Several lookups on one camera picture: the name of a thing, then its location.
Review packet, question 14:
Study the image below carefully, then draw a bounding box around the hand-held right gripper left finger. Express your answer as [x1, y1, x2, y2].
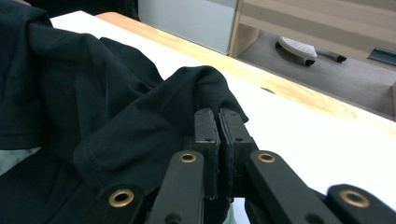
[181, 107, 221, 200]

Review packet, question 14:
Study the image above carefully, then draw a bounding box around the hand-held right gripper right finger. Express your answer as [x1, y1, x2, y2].
[218, 107, 260, 200]

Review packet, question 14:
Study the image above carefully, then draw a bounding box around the black and green shirt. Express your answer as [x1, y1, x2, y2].
[0, 0, 250, 224]

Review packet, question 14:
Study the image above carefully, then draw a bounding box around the white table cover sheet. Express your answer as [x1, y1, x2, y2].
[50, 10, 396, 224]

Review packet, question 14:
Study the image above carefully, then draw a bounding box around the foot pedal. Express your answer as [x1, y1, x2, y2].
[275, 35, 348, 67]

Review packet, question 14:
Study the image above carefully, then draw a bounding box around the white cabinet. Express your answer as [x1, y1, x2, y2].
[137, 0, 239, 55]

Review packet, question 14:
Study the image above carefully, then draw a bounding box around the wooden desk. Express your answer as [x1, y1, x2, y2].
[228, 0, 396, 120]

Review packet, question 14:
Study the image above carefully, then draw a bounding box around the small grey metal plate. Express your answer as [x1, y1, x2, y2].
[367, 47, 396, 67]

